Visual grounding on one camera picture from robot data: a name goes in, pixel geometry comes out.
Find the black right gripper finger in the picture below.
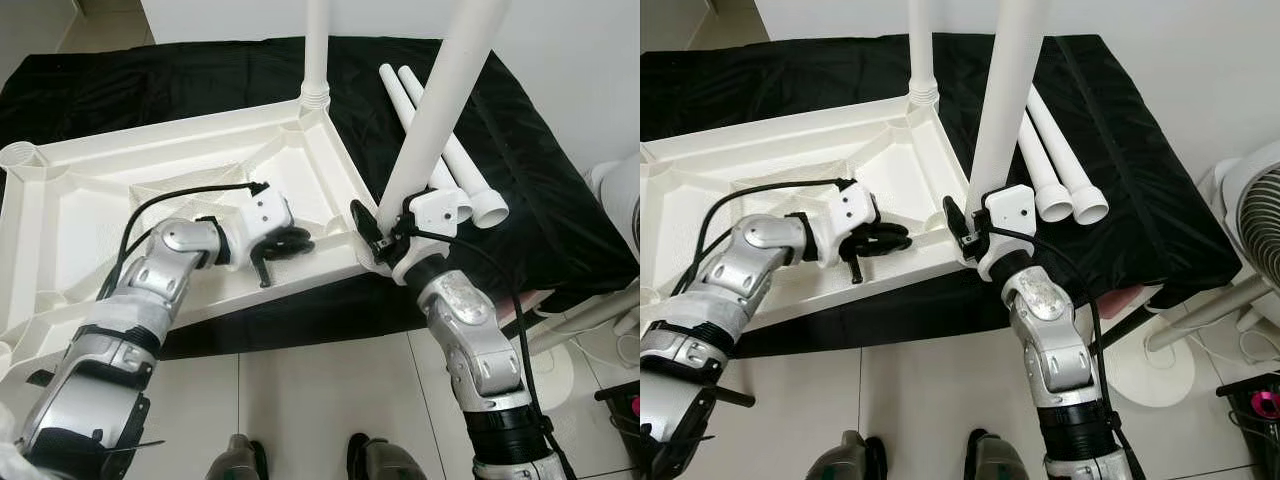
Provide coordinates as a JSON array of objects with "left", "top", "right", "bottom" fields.
[
  {"left": 349, "top": 199, "right": 389, "bottom": 251},
  {"left": 942, "top": 194, "right": 973, "bottom": 243}
]

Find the white plastic table leg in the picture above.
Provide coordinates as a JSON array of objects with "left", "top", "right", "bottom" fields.
[
  {"left": 905, "top": 0, "right": 941, "bottom": 106},
  {"left": 300, "top": 0, "right": 333, "bottom": 109},
  {"left": 1015, "top": 110, "right": 1076, "bottom": 223},
  {"left": 962, "top": 0, "right": 1056, "bottom": 216},
  {"left": 375, "top": 0, "right": 513, "bottom": 241},
  {"left": 378, "top": 63, "right": 473, "bottom": 223},
  {"left": 398, "top": 64, "right": 509, "bottom": 229},
  {"left": 1028, "top": 85, "right": 1111, "bottom": 226}
]

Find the white plastic table top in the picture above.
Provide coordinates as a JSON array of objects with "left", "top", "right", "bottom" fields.
[
  {"left": 640, "top": 90, "right": 986, "bottom": 336},
  {"left": 0, "top": 93, "right": 401, "bottom": 389}
]

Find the black cloth table cover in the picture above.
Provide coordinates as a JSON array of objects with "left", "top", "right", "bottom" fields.
[
  {"left": 0, "top": 37, "right": 641, "bottom": 361},
  {"left": 640, "top": 33, "right": 1241, "bottom": 359}
]

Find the grey robot left foot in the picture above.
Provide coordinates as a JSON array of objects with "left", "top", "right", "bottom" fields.
[
  {"left": 205, "top": 433, "right": 269, "bottom": 480},
  {"left": 805, "top": 430, "right": 886, "bottom": 480}
]

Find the grey robot foot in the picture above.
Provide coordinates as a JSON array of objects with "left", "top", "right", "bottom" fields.
[
  {"left": 345, "top": 433, "right": 431, "bottom": 480},
  {"left": 205, "top": 433, "right": 269, "bottom": 480},
  {"left": 965, "top": 430, "right": 1046, "bottom": 480},
  {"left": 805, "top": 430, "right": 886, "bottom": 480}
]

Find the grey robot right foot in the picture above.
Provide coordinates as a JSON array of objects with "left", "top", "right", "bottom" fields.
[
  {"left": 345, "top": 433, "right": 431, "bottom": 480},
  {"left": 965, "top": 430, "right": 1046, "bottom": 480}
]

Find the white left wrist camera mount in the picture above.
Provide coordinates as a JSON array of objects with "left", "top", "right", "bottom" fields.
[
  {"left": 234, "top": 184, "right": 297, "bottom": 247},
  {"left": 822, "top": 181, "right": 883, "bottom": 243}
]

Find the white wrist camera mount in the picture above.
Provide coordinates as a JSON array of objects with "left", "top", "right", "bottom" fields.
[
  {"left": 234, "top": 184, "right": 297, "bottom": 247},
  {"left": 822, "top": 181, "right": 883, "bottom": 243},
  {"left": 978, "top": 184, "right": 1038, "bottom": 283},
  {"left": 392, "top": 186, "right": 473, "bottom": 287}
]

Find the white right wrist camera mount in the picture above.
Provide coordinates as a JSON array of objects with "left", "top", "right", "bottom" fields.
[
  {"left": 392, "top": 186, "right": 473, "bottom": 287},
  {"left": 978, "top": 184, "right": 1038, "bottom": 283}
]

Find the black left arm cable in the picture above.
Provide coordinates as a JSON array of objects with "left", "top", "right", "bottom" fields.
[
  {"left": 100, "top": 180, "right": 271, "bottom": 301},
  {"left": 690, "top": 177, "right": 859, "bottom": 291}
]

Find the white pedestal fan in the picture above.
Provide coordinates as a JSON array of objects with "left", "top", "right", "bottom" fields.
[
  {"left": 515, "top": 160, "right": 641, "bottom": 413},
  {"left": 1100, "top": 140, "right": 1280, "bottom": 409}
]

